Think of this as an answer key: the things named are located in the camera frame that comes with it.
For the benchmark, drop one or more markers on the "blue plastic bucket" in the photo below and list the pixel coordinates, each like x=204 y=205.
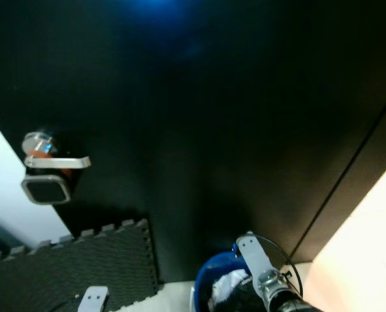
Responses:
x=209 y=270

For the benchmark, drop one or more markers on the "silver round lock knob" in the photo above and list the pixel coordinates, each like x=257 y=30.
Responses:
x=34 y=142

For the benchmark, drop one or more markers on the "black foam puzzle mat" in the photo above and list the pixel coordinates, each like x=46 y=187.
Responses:
x=76 y=266

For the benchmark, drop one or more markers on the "black door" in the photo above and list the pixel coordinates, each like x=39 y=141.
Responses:
x=219 y=97

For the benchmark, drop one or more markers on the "crumpled white black rubbish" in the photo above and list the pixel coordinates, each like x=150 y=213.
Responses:
x=225 y=289

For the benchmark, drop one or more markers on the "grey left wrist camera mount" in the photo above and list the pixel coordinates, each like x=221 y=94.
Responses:
x=94 y=300

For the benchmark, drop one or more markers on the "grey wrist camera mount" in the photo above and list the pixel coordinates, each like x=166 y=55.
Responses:
x=94 y=300
x=255 y=257

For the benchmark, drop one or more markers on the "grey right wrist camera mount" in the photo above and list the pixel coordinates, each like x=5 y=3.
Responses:
x=255 y=257

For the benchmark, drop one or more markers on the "black entrance door frame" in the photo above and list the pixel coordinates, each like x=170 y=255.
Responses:
x=362 y=188

